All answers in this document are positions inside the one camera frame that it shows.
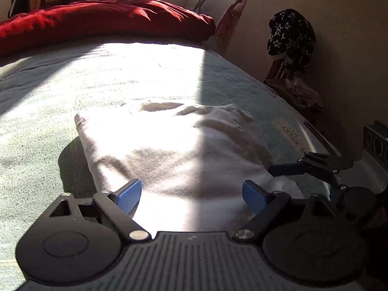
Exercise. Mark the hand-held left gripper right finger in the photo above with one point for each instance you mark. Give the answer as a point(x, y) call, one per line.
point(253, 195)

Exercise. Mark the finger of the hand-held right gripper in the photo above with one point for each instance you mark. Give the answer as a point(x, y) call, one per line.
point(332, 192)
point(285, 169)

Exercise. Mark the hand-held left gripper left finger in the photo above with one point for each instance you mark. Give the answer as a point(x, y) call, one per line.
point(130, 194)

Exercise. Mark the white printed t-shirt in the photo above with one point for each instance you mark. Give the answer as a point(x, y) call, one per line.
point(169, 157)

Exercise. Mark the yellow sheet label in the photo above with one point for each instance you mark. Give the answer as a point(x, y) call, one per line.
point(289, 135)

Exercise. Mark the wooden chair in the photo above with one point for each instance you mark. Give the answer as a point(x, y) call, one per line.
point(274, 72)

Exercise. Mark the dark star-patterned garment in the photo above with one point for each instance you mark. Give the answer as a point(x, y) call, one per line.
point(291, 36)

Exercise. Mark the orange curtain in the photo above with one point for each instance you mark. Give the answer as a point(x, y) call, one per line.
point(239, 3)

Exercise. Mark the red duvet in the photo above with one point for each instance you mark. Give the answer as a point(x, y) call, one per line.
point(106, 18)

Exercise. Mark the bed frame rail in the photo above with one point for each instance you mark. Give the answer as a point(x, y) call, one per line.
point(321, 138)

